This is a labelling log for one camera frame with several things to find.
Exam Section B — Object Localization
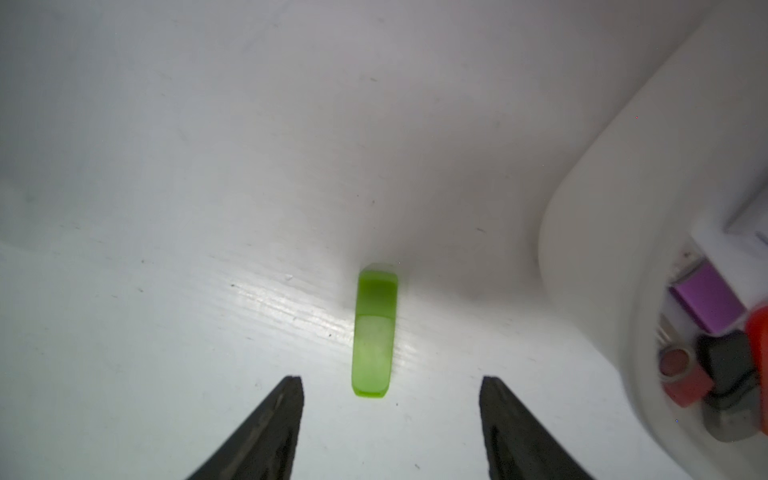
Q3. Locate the green usb drive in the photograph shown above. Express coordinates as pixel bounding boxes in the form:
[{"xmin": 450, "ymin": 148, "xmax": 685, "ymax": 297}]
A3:
[{"xmin": 351, "ymin": 269, "xmax": 399, "ymax": 398}]

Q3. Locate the purple usb drive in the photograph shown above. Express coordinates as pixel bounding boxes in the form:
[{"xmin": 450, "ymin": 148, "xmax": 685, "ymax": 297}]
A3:
[{"xmin": 668, "ymin": 259, "xmax": 747, "ymax": 335}]

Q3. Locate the red usb stick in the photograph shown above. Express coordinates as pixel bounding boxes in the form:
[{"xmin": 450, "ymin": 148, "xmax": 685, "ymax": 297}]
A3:
[{"xmin": 744, "ymin": 303, "xmax": 768, "ymax": 434}]

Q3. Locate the red swivel usb drive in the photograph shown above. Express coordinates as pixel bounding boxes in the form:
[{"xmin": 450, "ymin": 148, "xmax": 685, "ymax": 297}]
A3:
[{"xmin": 658, "ymin": 344, "xmax": 714, "ymax": 408}]

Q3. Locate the dark grey usb drive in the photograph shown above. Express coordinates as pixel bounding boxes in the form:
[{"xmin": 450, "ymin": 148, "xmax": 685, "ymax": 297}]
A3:
[{"xmin": 697, "ymin": 330, "xmax": 761, "ymax": 443}]

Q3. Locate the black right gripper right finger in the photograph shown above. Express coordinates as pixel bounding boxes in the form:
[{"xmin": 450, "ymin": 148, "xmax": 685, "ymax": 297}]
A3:
[{"xmin": 479, "ymin": 376, "xmax": 591, "ymax": 480}]

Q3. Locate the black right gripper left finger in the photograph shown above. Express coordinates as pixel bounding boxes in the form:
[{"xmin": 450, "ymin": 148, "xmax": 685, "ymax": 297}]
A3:
[{"xmin": 189, "ymin": 376, "xmax": 304, "ymax": 480}]

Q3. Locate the white storage box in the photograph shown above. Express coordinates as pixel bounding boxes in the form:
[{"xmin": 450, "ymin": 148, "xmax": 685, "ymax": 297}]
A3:
[{"xmin": 539, "ymin": 1, "xmax": 767, "ymax": 479}]

